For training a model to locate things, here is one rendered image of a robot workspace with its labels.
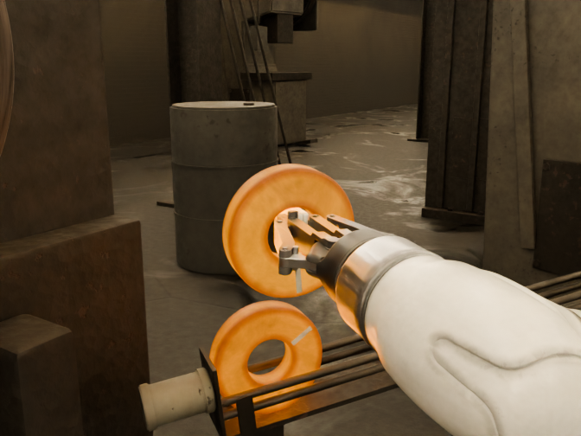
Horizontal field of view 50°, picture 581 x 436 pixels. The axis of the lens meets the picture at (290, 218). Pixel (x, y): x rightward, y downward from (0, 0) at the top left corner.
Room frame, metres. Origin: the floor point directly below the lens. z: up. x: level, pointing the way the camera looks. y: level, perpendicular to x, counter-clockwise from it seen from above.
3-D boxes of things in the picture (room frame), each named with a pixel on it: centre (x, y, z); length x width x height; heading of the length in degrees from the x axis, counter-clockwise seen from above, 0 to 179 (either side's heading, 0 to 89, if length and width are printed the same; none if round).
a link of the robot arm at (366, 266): (0.48, -0.09, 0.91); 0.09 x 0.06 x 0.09; 112
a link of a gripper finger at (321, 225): (0.62, -0.05, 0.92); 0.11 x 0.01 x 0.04; 20
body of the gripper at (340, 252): (0.55, -0.06, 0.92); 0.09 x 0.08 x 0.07; 22
